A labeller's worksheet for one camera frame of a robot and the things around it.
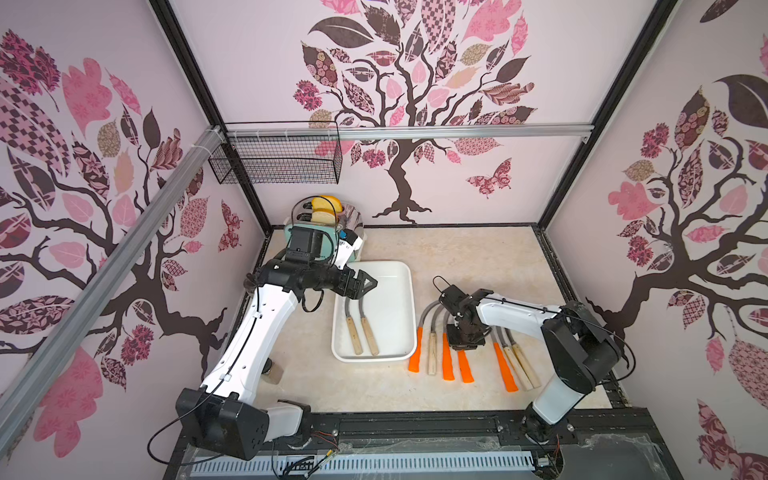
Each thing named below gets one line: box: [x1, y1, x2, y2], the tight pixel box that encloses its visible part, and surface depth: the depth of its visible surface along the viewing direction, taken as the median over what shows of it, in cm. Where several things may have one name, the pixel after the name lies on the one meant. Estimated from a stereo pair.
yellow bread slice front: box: [311, 211, 336, 225], surface depth 100 cm
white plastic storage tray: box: [331, 261, 417, 363], surface depth 94 cm
